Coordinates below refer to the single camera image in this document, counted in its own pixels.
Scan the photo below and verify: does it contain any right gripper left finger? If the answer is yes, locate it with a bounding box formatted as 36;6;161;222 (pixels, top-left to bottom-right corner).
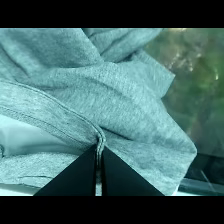
33;144;98;197

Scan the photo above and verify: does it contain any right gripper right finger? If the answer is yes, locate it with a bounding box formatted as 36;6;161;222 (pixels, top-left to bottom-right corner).
101;153;165;197

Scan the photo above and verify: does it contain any grey long-sleeved shirt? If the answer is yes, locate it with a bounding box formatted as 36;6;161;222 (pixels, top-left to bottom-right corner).
0;27;198;197

